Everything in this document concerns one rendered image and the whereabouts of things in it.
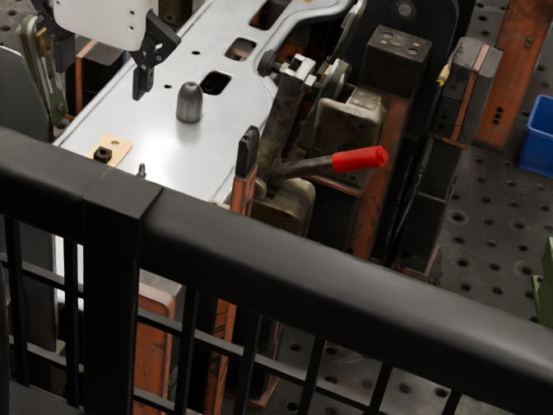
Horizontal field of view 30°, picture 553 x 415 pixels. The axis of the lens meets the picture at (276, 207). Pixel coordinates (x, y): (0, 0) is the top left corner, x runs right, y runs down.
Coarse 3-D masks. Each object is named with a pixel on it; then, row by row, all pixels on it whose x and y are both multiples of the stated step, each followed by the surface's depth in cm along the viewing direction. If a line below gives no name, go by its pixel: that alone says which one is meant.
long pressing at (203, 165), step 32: (224, 0) 146; (256, 0) 147; (320, 0) 150; (352, 0) 151; (192, 32) 140; (224, 32) 141; (256, 32) 142; (288, 32) 142; (128, 64) 133; (160, 64) 134; (192, 64) 134; (224, 64) 135; (256, 64) 136; (96, 96) 128; (128, 96) 128; (160, 96) 129; (224, 96) 130; (256, 96) 131; (64, 128) 123; (96, 128) 123; (128, 128) 123; (160, 128) 124; (192, 128) 125; (224, 128) 126; (128, 160) 119; (160, 160) 120; (192, 160) 121; (224, 160) 122; (192, 192) 117; (224, 192) 117
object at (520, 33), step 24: (528, 0) 158; (552, 0) 157; (504, 24) 162; (528, 24) 160; (504, 48) 165; (528, 48) 163; (504, 72) 167; (528, 72) 166; (504, 96) 170; (504, 120) 173; (480, 144) 177; (504, 144) 176
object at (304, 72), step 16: (272, 64) 101; (288, 64) 101; (304, 64) 100; (288, 80) 99; (304, 80) 99; (288, 96) 101; (272, 112) 103; (288, 112) 102; (272, 128) 104; (288, 128) 105; (272, 144) 105; (272, 160) 107; (256, 176) 109
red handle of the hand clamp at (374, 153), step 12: (324, 156) 107; (336, 156) 105; (348, 156) 104; (360, 156) 103; (372, 156) 103; (384, 156) 103; (276, 168) 109; (288, 168) 108; (300, 168) 107; (312, 168) 107; (324, 168) 106; (336, 168) 105; (348, 168) 104; (360, 168) 104; (372, 168) 104; (276, 180) 110
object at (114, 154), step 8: (104, 136) 121; (112, 136) 122; (96, 144) 120; (104, 144) 120; (120, 144) 121; (128, 144) 121; (88, 152) 119; (96, 152) 118; (104, 152) 119; (112, 152) 119; (120, 152) 120; (96, 160) 118; (104, 160) 118; (112, 160) 119; (120, 160) 119
